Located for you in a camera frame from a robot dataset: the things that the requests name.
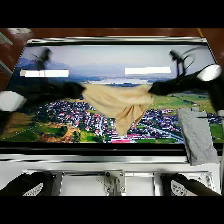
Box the beige T-shirt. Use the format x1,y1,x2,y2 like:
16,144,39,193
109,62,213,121
81,83,156,137

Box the silver frame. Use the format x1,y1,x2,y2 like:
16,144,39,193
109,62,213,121
0,153,223,197

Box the grey garment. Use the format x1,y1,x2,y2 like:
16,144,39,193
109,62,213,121
176,107,219,167

